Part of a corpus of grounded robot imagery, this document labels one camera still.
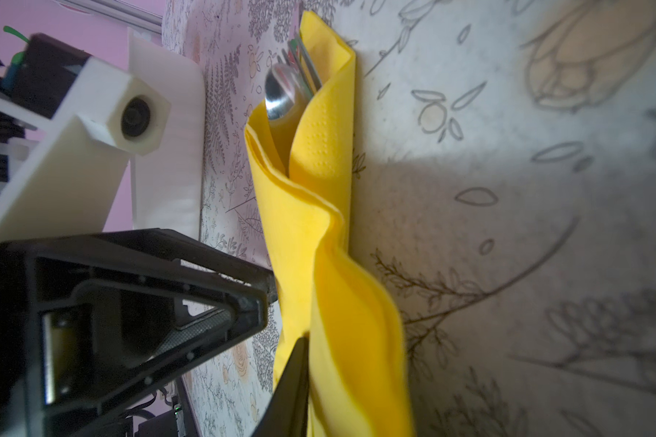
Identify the silver fork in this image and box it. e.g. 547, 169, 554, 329
289, 33, 322, 94

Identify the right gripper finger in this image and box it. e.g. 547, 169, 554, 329
251, 337, 310, 437

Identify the silver spoon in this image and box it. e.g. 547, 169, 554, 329
264, 63, 311, 121

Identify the yellow paper napkin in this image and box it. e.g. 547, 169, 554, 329
244, 11, 415, 436

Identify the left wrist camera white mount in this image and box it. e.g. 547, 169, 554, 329
0, 34, 171, 243

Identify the white rectangular tray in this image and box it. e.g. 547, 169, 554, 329
129, 30, 206, 240

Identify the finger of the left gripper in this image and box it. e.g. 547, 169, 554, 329
0, 240, 268, 436
93, 229, 278, 303

